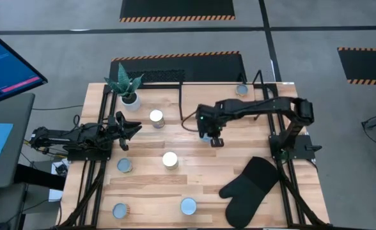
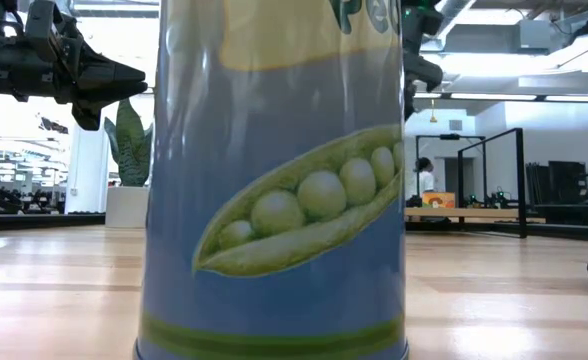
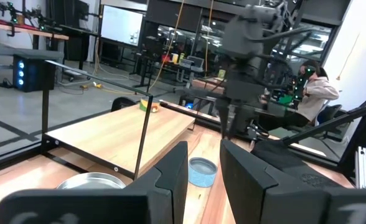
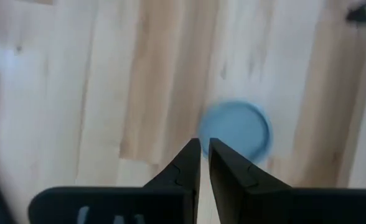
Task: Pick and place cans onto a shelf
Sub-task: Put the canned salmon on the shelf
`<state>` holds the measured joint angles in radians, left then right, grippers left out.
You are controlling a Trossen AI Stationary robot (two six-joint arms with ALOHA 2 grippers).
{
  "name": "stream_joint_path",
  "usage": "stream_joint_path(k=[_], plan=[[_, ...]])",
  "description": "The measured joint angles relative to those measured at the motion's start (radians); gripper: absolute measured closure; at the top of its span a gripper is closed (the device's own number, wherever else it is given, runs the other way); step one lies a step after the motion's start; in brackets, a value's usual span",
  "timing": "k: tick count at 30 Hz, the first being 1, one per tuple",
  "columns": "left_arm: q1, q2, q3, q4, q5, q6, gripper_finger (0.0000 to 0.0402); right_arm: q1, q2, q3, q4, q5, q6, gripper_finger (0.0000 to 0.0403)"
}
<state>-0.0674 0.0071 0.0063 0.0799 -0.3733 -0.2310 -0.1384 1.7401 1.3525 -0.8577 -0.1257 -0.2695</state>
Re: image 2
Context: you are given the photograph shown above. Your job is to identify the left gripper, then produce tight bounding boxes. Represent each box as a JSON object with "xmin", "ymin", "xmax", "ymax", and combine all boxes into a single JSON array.
[{"xmin": 23, "ymin": 34, "xmax": 149, "ymax": 132}]

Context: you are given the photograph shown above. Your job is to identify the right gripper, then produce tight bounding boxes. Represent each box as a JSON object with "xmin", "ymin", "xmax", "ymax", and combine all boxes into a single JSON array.
[{"xmin": 402, "ymin": 0, "xmax": 445, "ymax": 122}]

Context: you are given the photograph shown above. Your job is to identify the blue peas can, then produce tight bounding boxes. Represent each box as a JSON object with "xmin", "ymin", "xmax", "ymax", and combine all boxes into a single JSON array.
[{"xmin": 133, "ymin": 0, "xmax": 410, "ymax": 360}]

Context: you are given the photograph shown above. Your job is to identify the person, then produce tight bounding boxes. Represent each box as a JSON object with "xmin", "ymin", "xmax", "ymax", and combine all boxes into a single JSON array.
[{"xmin": 413, "ymin": 156, "xmax": 437, "ymax": 197}]

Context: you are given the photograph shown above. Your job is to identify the snake plant in white pot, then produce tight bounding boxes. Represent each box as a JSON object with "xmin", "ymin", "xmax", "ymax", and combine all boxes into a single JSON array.
[{"xmin": 102, "ymin": 97, "xmax": 155, "ymax": 230}]

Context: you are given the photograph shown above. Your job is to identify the long ceiling light strip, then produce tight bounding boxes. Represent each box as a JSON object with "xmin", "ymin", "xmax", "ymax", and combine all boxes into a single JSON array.
[{"xmin": 413, "ymin": 91, "xmax": 588, "ymax": 104}]

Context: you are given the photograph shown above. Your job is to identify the white building column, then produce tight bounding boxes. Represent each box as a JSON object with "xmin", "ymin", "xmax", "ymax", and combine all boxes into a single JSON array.
[{"xmin": 64, "ymin": 122, "xmax": 109, "ymax": 215}]

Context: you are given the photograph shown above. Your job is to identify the colourful boxes on far table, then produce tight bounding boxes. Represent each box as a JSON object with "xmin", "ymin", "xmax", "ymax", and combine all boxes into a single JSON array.
[{"xmin": 421, "ymin": 191, "xmax": 457, "ymax": 210}]

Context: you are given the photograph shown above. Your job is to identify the black background panel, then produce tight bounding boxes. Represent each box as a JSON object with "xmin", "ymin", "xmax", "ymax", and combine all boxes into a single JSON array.
[{"xmin": 525, "ymin": 162, "xmax": 550, "ymax": 206}]

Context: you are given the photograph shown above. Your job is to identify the black metal background frame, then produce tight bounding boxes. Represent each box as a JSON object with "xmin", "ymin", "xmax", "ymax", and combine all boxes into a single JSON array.
[{"xmin": 414, "ymin": 132, "xmax": 487, "ymax": 201}]

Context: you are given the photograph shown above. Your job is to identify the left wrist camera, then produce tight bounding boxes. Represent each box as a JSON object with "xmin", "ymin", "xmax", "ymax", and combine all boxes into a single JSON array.
[{"xmin": 25, "ymin": 0, "xmax": 72, "ymax": 57}]

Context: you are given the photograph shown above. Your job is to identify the silver slanted ceiling duct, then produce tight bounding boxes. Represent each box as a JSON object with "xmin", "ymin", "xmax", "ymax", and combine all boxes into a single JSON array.
[{"xmin": 433, "ymin": 0, "xmax": 478, "ymax": 44}]

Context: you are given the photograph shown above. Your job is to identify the grey ceiling duct box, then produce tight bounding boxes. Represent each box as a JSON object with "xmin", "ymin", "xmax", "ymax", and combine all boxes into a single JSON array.
[{"xmin": 517, "ymin": 18, "xmax": 566, "ymax": 51}]

